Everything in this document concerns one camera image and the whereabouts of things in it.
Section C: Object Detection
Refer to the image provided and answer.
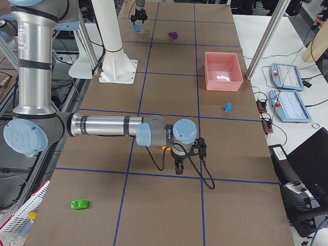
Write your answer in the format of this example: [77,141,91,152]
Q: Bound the wooden board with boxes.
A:
[302,17,327,63]

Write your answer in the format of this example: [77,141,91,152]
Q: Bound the pink plastic box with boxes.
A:
[204,52,243,92]

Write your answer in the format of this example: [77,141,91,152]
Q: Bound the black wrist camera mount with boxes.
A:
[191,137,207,158]

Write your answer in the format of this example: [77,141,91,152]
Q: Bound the black laptop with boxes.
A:
[288,127,327,204]

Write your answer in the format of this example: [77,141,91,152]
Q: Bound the aluminium frame post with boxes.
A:
[245,0,290,80]

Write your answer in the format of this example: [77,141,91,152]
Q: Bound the purple toy block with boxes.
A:
[168,31,178,39]

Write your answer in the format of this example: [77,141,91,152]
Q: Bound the black relay board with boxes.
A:
[261,119,273,135]
[256,100,267,113]

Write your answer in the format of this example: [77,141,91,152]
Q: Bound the upper blue teach pendant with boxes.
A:
[270,63,304,91]

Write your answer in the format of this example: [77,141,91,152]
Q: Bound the green toy block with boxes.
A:
[70,199,89,210]

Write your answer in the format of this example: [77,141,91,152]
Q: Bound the long blue toy block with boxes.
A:
[134,23,140,32]

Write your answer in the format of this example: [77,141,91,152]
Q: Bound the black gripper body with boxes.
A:
[170,145,194,160]
[130,9,148,21]

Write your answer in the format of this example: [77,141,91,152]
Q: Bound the small light blue block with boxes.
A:
[224,102,232,112]

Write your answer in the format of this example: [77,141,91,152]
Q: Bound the blue teach pendant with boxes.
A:
[270,63,304,91]
[269,90,312,123]

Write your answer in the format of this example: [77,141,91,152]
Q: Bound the white plastic basket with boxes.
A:
[1,179,50,245]

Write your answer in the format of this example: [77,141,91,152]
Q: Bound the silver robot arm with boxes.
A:
[130,0,148,24]
[3,1,201,174]

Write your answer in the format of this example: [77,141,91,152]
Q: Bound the lower black relay board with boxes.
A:
[261,119,273,135]

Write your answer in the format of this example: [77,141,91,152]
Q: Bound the lower blue teach pendant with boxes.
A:
[269,90,312,123]

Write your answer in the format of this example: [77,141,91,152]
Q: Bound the upper black relay board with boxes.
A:
[256,100,267,113]

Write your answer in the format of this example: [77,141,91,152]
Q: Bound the black office chair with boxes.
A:
[269,144,327,237]

